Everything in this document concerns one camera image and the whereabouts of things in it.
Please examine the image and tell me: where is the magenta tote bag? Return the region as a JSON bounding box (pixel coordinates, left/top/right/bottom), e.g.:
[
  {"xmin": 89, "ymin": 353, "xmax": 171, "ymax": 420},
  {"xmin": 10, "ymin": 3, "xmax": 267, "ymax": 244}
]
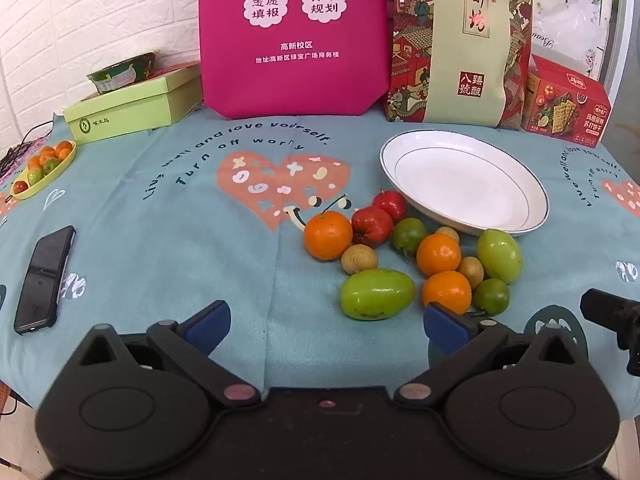
[{"xmin": 198, "ymin": 0, "xmax": 393, "ymax": 120}]

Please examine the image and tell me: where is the green paper bowl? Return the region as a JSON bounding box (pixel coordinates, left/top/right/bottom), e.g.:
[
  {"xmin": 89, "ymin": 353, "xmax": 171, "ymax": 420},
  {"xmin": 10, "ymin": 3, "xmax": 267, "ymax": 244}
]
[{"xmin": 86, "ymin": 51, "xmax": 157, "ymax": 95}]

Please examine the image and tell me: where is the orange tangerine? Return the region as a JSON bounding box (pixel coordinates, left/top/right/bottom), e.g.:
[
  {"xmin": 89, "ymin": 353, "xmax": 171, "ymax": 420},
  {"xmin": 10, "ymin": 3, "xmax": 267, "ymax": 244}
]
[
  {"xmin": 421, "ymin": 271, "xmax": 473, "ymax": 315},
  {"xmin": 304, "ymin": 211, "xmax": 354, "ymax": 261},
  {"xmin": 416, "ymin": 233, "xmax": 462, "ymax": 277}
]

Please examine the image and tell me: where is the black cable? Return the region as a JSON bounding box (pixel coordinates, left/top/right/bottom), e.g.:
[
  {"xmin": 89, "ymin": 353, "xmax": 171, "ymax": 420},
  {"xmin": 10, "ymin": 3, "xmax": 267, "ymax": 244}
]
[{"xmin": 0, "ymin": 120, "xmax": 56, "ymax": 173}]

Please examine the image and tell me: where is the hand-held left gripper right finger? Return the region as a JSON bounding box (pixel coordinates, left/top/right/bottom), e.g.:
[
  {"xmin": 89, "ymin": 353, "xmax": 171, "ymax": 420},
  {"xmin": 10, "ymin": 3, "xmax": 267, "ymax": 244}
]
[{"xmin": 395, "ymin": 302, "xmax": 587, "ymax": 409}]

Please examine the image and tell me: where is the large oval green mango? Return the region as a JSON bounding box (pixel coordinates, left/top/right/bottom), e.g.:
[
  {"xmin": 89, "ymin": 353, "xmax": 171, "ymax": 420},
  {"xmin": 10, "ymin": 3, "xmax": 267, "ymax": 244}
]
[
  {"xmin": 476, "ymin": 228, "xmax": 524, "ymax": 284},
  {"xmin": 340, "ymin": 269, "xmax": 416, "ymax": 321}
]

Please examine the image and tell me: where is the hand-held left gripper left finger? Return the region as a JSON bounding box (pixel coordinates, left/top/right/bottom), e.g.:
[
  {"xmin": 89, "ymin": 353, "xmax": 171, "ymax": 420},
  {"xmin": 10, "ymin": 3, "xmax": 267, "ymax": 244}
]
[{"xmin": 75, "ymin": 300, "xmax": 263, "ymax": 409}]

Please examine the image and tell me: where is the teal printed tablecloth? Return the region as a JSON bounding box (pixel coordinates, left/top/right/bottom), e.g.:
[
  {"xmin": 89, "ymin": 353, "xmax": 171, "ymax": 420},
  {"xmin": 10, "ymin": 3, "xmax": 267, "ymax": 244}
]
[{"xmin": 0, "ymin": 107, "xmax": 640, "ymax": 411}]

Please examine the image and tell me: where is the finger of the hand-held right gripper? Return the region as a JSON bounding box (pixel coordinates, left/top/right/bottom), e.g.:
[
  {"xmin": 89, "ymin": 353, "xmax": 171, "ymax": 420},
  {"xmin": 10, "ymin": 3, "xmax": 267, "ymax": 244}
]
[{"xmin": 580, "ymin": 288, "xmax": 640, "ymax": 377}]

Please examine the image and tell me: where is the red wax apple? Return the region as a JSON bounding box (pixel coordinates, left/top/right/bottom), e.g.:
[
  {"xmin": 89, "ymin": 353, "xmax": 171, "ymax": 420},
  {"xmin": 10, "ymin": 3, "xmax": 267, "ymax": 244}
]
[
  {"xmin": 351, "ymin": 206, "xmax": 395, "ymax": 248},
  {"xmin": 371, "ymin": 190, "xmax": 407, "ymax": 224}
]

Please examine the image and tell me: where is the red green patterned gift bag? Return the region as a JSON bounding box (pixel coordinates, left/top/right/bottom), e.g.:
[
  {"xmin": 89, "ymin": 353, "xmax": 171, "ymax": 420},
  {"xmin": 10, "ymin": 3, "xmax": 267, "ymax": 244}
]
[{"xmin": 384, "ymin": 0, "xmax": 535, "ymax": 131}]

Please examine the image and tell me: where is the light green shoe box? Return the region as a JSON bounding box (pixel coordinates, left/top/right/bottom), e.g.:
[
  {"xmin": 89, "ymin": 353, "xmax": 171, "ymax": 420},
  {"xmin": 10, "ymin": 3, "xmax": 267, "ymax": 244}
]
[{"xmin": 63, "ymin": 62, "xmax": 205, "ymax": 146}]

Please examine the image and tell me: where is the white floral bag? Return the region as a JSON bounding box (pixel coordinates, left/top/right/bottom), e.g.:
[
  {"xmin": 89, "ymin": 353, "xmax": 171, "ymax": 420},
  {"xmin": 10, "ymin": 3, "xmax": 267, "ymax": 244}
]
[{"xmin": 530, "ymin": 0, "xmax": 616, "ymax": 81}]

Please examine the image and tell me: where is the small round green fruit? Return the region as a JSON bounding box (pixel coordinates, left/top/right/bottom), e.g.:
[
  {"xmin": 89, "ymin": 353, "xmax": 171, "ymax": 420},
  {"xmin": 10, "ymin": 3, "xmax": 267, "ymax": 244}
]
[
  {"xmin": 390, "ymin": 217, "xmax": 429, "ymax": 256},
  {"xmin": 473, "ymin": 278, "xmax": 511, "ymax": 314}
]

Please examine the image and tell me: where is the yellow-green oblong dish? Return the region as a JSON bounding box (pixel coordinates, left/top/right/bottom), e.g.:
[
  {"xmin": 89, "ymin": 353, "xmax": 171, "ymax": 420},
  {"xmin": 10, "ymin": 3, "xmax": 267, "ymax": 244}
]
[{"xmin": 10, "ymin": 140, "xmax": 77, "ymax": 201}]

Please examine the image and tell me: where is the red cracker box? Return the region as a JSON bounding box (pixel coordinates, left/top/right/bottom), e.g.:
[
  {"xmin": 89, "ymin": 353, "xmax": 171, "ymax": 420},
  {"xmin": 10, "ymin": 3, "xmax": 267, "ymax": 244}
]
[{"xmin": 521, "ymin": 55, "xmax": 612, "ymax": 148}]

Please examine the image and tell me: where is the black smartphone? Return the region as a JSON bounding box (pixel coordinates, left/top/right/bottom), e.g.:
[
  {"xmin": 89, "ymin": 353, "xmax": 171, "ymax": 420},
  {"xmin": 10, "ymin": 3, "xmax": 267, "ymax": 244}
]
[{"xmin": 13, "ymin": 225, "xmax": 76, "ymax": 336}]

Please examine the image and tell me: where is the white plate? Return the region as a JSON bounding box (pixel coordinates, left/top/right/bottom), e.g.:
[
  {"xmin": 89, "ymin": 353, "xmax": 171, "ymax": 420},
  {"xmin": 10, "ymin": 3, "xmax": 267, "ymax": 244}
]
[{"xmin": 380, "ymin": 130, "xmax": 550, "ymax": 237}]

